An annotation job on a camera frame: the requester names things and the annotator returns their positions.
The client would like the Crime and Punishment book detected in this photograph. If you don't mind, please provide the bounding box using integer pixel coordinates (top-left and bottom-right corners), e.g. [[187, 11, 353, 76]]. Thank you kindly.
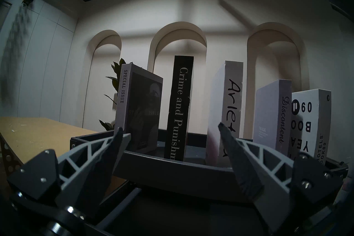
[[164, 56, 194, 162]]

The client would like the grey Discontent book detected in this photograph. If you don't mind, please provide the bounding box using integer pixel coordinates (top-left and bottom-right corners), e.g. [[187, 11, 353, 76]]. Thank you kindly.
[[253, 79, 292, 156]]

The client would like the grey Special Issue book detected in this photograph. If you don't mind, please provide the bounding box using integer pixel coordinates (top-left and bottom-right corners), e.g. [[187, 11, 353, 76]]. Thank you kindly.
[[114, 63, 163, 154]]

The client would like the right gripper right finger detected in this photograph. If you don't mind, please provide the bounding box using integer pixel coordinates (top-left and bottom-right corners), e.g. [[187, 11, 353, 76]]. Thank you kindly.
[[218, 123, 345, 234]]

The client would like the black metal shelf cart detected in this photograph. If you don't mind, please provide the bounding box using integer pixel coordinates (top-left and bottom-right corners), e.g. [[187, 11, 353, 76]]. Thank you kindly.
[[70, 129, 349, 236]]

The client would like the Arietta Mobilier book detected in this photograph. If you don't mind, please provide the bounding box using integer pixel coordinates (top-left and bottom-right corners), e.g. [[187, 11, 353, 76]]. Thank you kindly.
[[205, 60, 244, 168]]

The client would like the white Design Hotels yearbook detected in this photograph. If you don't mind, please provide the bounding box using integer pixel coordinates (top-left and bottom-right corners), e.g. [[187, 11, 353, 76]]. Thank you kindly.
[[288, 89, 332, 165]]

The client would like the tall green leafy plant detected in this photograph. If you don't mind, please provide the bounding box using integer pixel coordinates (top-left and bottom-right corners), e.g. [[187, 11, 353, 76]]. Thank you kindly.
[[99, 58, 126, 131]]

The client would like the light wooden display table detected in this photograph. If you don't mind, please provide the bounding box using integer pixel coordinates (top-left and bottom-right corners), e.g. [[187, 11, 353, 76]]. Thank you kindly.
[[0, 117, 128, 192]]

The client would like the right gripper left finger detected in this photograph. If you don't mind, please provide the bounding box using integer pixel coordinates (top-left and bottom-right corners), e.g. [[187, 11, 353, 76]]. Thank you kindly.
[[7, 127, 131, 217]]

